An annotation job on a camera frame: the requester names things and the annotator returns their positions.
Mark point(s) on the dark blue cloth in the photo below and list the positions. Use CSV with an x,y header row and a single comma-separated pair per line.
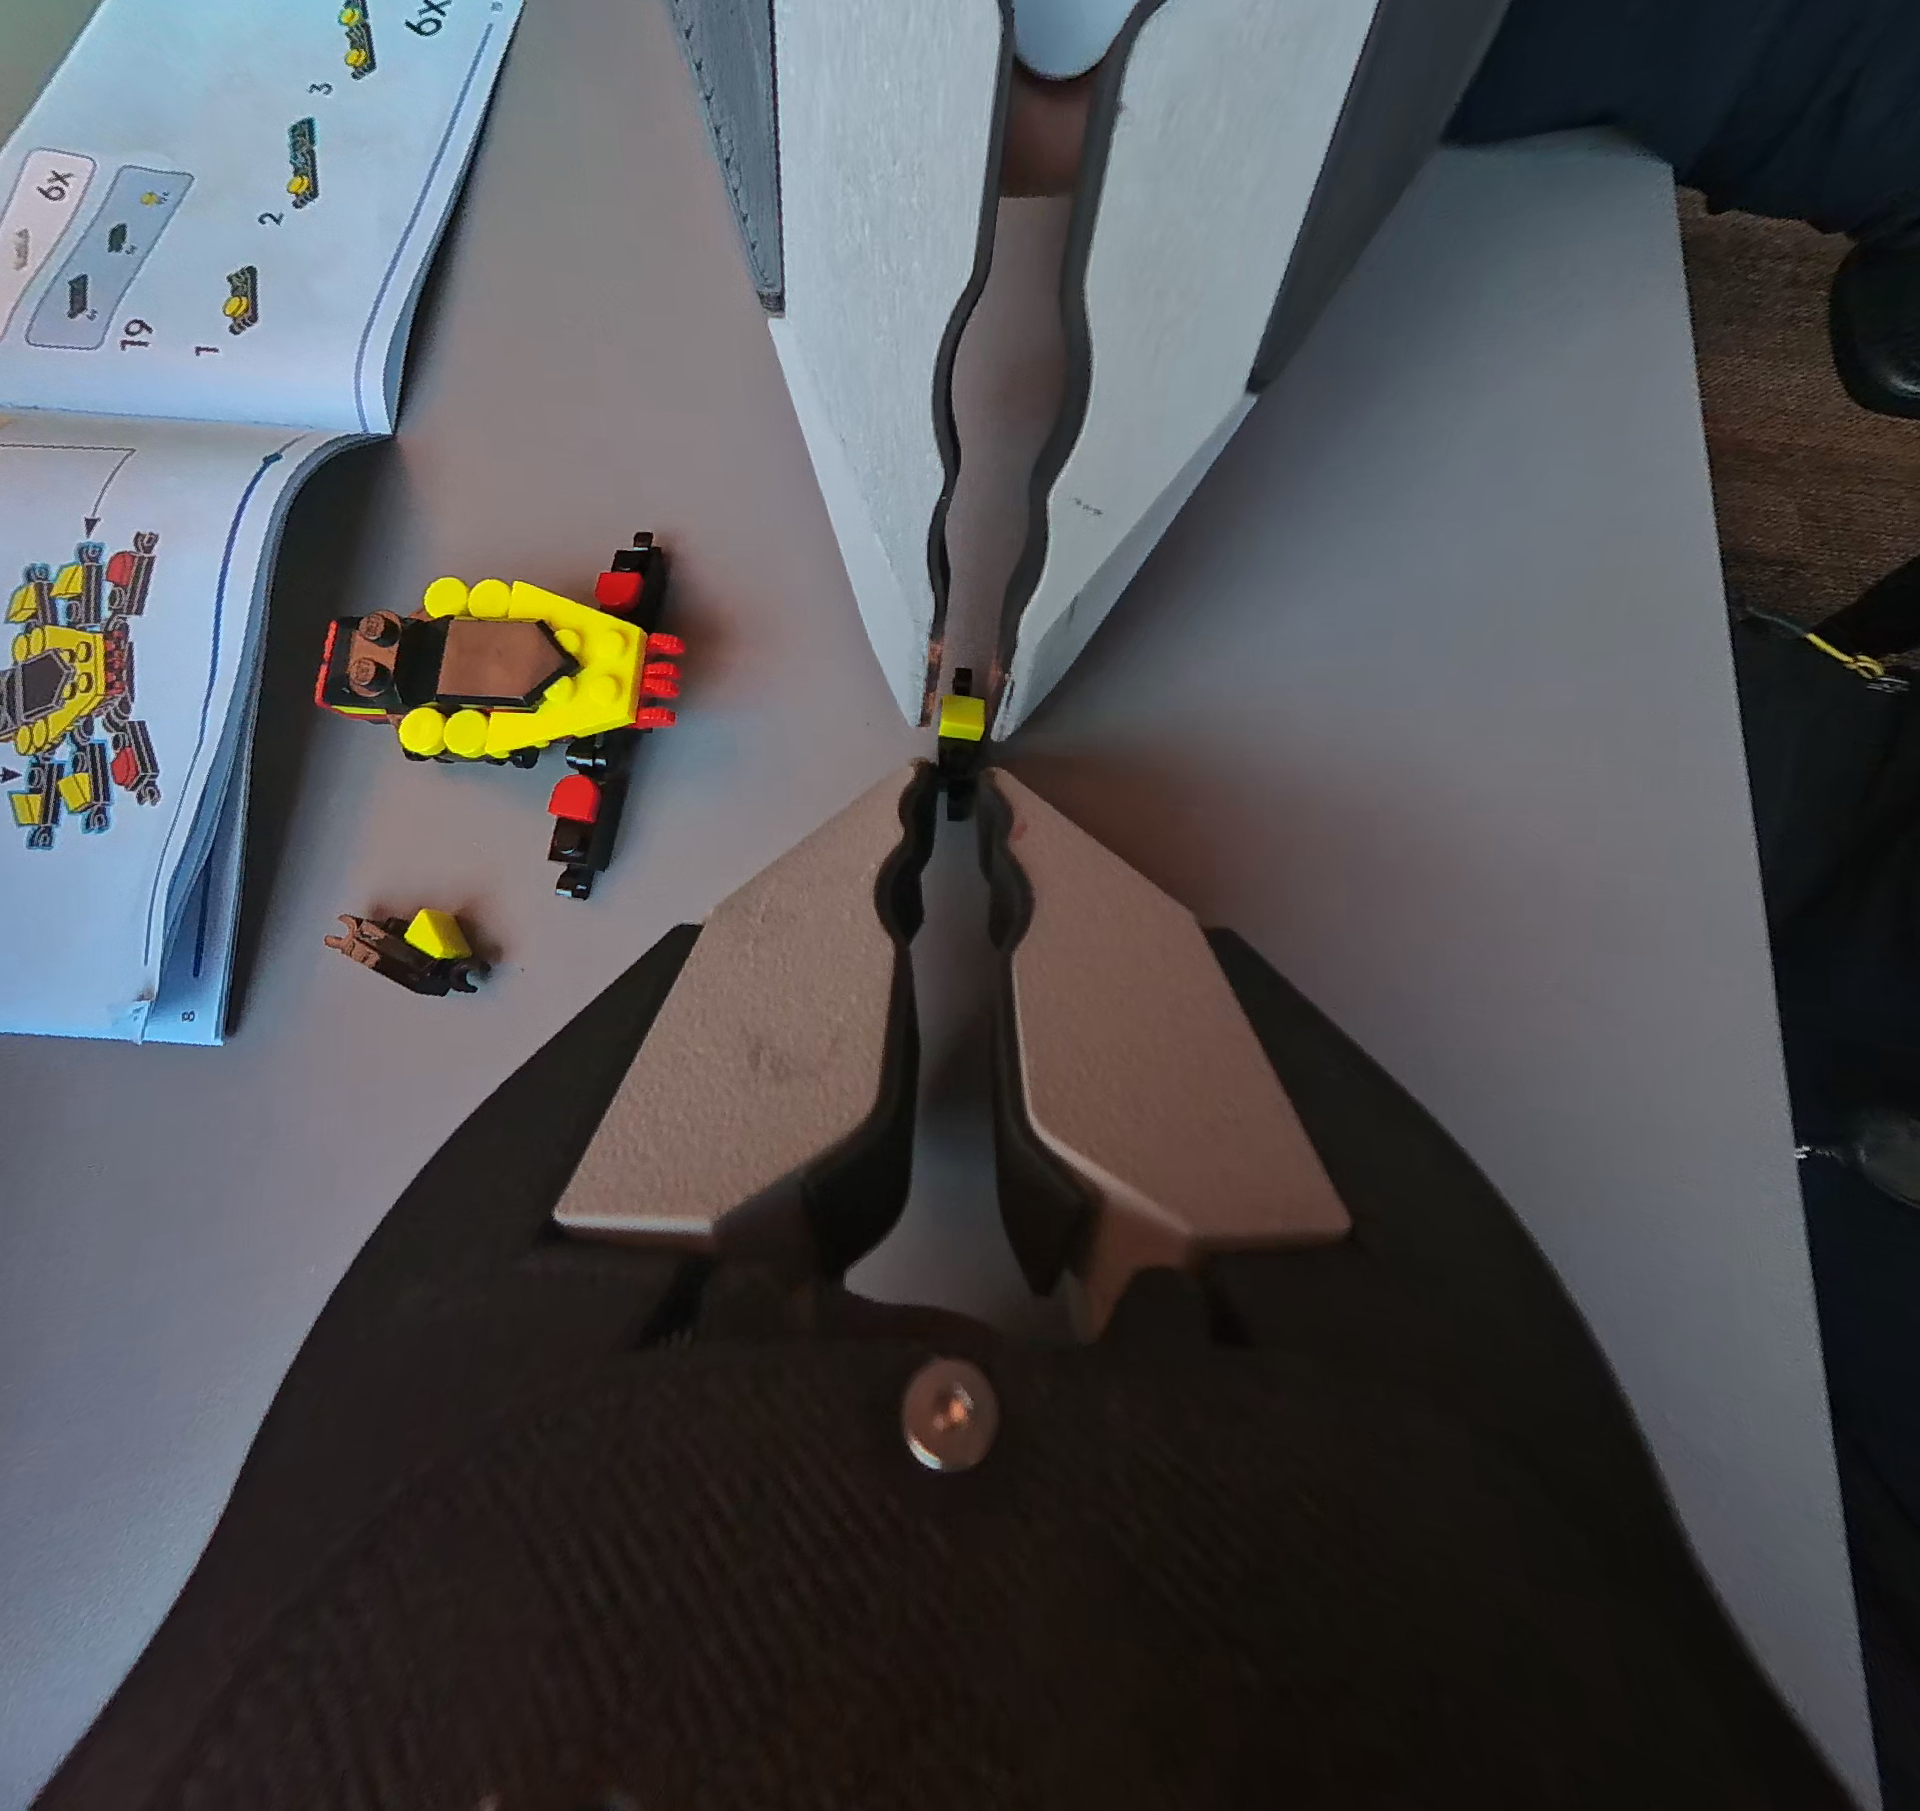
x,y
1724,11

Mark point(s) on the black lego leg yellow slope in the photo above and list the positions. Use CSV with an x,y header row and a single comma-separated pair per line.
x,y
432,930

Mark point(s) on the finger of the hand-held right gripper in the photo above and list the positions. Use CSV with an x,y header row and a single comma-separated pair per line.
x,y
878,190
1215,221

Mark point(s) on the lego instruction booklet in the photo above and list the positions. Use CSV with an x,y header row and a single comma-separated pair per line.
x,y
224,267

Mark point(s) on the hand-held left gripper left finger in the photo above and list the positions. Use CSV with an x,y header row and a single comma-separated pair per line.
x,y
749,1062

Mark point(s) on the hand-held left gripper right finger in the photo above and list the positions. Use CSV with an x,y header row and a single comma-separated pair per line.
x,y
1156,1078

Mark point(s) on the small yellow black lego piece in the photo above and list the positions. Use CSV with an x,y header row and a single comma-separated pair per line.
x,y
961,714

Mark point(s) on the yellow red black lego model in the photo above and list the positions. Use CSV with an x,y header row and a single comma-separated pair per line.
x,y
600,657

